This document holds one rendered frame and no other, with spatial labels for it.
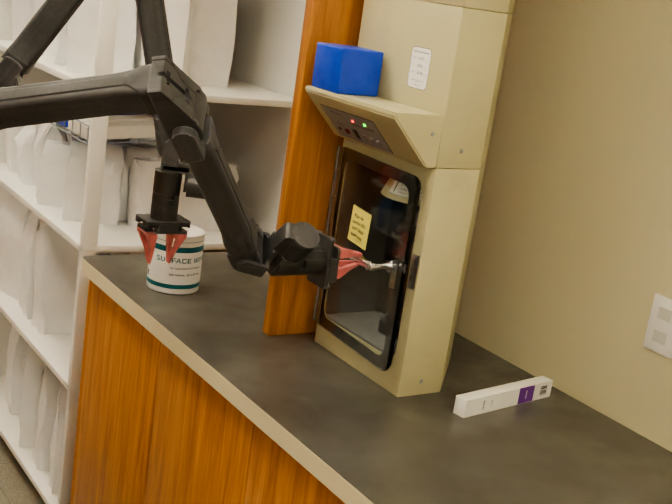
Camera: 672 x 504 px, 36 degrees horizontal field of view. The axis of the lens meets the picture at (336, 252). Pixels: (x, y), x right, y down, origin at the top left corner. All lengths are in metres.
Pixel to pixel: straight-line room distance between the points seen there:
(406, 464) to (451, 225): 0.49
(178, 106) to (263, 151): 1.79
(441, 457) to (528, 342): 0.61
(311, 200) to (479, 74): 0.51
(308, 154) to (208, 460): 0.69
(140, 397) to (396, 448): 0.85
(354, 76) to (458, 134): 0.25
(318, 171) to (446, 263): 0.39
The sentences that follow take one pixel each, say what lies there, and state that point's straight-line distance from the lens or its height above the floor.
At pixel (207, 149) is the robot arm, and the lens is 1.67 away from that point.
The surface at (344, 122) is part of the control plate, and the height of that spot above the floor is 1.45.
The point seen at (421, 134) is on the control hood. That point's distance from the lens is 1.94.
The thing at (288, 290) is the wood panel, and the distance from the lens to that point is 2.32.
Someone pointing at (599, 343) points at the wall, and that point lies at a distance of 2.28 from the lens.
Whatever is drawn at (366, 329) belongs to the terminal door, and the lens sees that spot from 2.13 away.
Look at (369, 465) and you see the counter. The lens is 1.81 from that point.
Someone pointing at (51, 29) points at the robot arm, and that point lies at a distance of 2.19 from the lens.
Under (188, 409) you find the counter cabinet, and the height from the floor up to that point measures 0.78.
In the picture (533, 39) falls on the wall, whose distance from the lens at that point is 2.43.
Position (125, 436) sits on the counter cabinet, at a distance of 2.65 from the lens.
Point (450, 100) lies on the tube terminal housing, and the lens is 1.97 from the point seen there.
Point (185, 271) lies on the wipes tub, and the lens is 2.53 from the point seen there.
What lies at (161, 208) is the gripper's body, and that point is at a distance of 2.20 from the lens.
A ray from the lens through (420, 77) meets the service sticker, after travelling 2.03.
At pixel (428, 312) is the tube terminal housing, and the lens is 2.07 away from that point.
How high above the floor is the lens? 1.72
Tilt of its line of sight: 14 degrees down
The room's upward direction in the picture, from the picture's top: 8 degrees clockwise
